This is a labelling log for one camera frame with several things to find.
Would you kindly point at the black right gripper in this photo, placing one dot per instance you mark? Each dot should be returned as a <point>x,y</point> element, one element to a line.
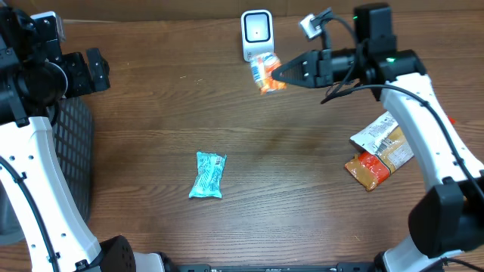
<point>315,61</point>

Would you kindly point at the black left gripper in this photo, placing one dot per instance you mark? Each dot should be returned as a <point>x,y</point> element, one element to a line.
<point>76,67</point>

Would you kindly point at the orange tissue pack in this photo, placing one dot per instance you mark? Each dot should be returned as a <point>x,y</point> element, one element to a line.
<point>262,66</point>

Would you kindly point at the white tube with gold cap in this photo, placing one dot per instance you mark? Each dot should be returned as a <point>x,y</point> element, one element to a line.
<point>371,137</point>

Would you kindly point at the orange spaghetti pasta package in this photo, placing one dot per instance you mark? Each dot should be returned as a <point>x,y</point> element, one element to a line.
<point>372,170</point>

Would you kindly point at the teal tissue pack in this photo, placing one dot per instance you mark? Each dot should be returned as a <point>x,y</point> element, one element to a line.
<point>210,167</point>

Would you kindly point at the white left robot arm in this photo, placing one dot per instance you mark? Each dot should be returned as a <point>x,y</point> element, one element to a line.
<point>36,75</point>

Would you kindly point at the grey plastic shopping basket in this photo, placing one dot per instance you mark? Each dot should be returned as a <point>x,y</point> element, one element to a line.
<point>73,135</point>

